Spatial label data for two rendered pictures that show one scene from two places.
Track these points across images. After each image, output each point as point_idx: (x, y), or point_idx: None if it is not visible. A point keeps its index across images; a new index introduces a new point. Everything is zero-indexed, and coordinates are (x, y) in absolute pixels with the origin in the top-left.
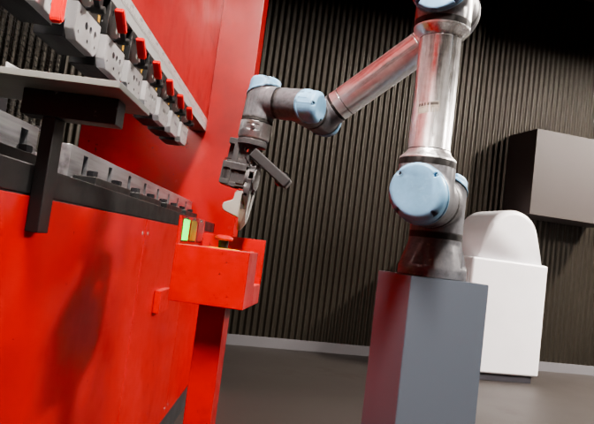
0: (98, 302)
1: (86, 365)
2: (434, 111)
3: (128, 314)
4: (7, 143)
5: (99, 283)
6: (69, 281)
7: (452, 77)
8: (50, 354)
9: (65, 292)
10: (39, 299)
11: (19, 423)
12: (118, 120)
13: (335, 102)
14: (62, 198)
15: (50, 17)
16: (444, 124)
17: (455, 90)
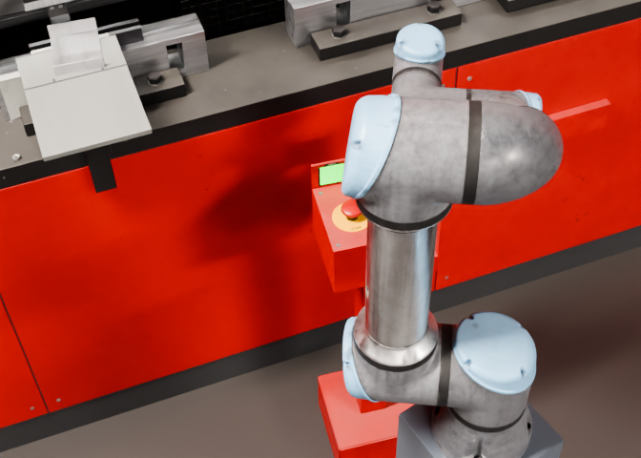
0: (306, 178)
1: (299, 223)
2: (366, 295)
3: None
4: (147, 67)
5: (299, 167)
6: (212, 186)
7: (381, 273)
8: (201, 233)
9: (209, 194)
10: (153, 211)
11: (166, 273)
12: (93, 155)
13: None
14: (155, 145)
15: None
16: (375, 318)
17: (395, 289)
